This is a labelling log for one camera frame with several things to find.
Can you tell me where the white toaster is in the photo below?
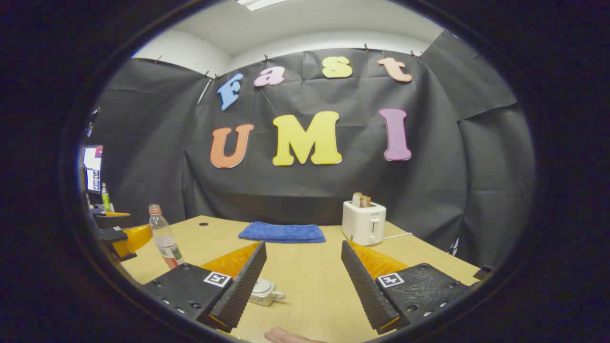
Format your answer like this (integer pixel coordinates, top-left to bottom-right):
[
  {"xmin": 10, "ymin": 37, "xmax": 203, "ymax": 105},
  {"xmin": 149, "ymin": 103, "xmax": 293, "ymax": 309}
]
[{"xmin": 341, "ymin": 200, "xmax": 387, "ymax": 246}]

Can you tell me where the blue folded towel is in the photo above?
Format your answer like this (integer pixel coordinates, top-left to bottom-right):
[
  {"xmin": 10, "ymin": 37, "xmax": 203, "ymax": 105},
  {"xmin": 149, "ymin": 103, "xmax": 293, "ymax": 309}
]
[{"xmin": 238, "ymin": 222, "xmax": 326, "ymax": 244}]

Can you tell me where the white teacup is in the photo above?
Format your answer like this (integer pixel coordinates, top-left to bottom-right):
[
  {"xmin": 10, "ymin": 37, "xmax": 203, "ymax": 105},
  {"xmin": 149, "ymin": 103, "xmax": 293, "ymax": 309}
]
[{"xmin": 248, "ymin": 281, "xmax": 287, "ymax": 307}]

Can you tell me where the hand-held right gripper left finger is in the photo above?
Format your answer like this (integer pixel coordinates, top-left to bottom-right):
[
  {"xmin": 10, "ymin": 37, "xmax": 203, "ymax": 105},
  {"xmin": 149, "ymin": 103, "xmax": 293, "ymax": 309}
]
[{"xmin": 142, "ymin": 241, "xmax": 267, "ymax": 333}]

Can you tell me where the computer monitor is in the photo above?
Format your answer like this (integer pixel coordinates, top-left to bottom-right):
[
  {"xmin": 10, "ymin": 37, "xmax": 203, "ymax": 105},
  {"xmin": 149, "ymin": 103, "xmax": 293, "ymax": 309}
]
[{"xmin": 81, "ymin": 145, "xmax": 104, "ymax": 194}]

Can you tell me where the black backdrop cloth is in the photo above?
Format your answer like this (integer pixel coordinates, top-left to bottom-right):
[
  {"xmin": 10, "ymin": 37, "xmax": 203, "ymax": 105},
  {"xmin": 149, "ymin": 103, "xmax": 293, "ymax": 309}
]
[{"xmin": 88, "ymin": 30, "xmax": 537, "ymax": 270}]

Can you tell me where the clear plastic water bottle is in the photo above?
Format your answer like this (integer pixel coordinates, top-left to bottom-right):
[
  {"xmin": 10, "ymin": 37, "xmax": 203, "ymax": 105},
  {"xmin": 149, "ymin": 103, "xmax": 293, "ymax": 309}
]
[{"xmin": 148, "ymin": 204, "xmax": 184, "ymax": 270}]

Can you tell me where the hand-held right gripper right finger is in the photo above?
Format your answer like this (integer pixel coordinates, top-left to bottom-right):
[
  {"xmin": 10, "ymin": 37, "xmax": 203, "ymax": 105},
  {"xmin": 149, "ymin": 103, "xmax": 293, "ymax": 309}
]
[{"xmin": 340, "ymin": 240, "xmax": 480, "ymax": 335}]

